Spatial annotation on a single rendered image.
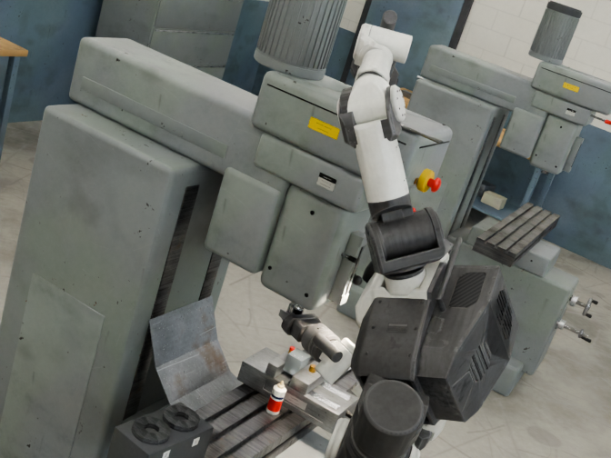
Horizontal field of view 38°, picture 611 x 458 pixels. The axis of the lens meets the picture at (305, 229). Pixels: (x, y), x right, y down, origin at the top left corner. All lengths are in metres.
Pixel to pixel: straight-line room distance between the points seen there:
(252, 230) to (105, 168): 0.46
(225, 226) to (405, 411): 1.00
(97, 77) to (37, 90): 4.94
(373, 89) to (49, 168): 1.19
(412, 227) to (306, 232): 0.56
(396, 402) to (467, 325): 0.27
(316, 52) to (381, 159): 0.63
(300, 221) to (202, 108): 0.42
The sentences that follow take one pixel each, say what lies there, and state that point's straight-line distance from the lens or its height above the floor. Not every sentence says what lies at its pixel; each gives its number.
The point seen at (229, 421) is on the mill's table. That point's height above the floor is 0.91.
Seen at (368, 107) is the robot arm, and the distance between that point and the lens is 1.84.
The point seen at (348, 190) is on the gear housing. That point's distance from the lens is 2.26.
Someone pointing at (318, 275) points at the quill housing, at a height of 1.43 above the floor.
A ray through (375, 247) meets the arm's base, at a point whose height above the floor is 1.72.
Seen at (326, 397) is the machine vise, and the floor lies 0.98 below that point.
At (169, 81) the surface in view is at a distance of 2.55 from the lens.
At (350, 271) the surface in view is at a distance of 2.41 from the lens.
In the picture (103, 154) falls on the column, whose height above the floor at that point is 1.50.
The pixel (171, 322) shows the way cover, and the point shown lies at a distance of 2.74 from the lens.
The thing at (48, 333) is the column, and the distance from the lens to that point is 2.84.
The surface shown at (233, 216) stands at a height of 1.47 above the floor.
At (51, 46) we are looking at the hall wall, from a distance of 7.60.
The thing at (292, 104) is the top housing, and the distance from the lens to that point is 2.31.
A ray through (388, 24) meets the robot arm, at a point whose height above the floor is 2.12.
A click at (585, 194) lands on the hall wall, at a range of 8.88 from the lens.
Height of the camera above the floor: 2.32
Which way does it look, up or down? 20 degrees down
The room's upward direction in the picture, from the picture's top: 18 degrees clockwise
